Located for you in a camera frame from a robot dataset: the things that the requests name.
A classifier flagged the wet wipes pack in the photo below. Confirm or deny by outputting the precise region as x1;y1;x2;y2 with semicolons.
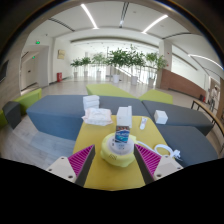
81;107;114;127

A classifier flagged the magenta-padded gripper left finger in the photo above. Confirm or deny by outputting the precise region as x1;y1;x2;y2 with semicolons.
46;144;96;188

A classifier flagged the small white cube box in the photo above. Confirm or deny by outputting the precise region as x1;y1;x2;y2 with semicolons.
153;109;169;125

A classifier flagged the wooden bench with black frame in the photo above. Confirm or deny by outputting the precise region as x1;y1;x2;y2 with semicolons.
190;99;224;153

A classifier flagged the dark grey ottoman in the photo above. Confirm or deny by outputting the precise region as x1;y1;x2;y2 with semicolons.
2;100;23;130

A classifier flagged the stack of white tissue packs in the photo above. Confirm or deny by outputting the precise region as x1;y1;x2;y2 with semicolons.
82;94;101;111

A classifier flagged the dark wall screen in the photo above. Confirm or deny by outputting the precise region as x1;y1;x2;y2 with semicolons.
0;59;10;84

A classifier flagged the framed wall picture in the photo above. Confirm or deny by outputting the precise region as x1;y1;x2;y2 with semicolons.
56;49;66;60

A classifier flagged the person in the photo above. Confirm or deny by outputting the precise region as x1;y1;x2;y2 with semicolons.
208;84;221;113

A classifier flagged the white rectangular box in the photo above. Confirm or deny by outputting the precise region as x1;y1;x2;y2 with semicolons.
116;105;133;129

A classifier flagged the small white tube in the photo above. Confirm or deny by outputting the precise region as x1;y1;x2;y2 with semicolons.
139;116;148;131

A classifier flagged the white power cable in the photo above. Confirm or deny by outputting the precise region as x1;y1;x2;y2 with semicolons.
136;140;183;161

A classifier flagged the round yellow power strip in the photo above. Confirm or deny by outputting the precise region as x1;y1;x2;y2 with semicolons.
100;132;138;168

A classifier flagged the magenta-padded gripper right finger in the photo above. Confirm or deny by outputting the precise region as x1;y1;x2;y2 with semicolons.
133;143;184;185

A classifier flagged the group of potted plants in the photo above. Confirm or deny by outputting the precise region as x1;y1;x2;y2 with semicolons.
69;44;168;88

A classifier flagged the long grey upholstered bench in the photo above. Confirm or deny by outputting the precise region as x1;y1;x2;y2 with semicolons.
26;94;151;141

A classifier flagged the green upholstered bench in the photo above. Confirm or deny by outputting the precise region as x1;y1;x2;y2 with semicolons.
0;109;8;129
13;87;43;116
85;83;138;100
138;88;174;105

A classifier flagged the group of ceiling light strips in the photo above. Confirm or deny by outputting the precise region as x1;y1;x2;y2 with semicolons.
79;1;224;71

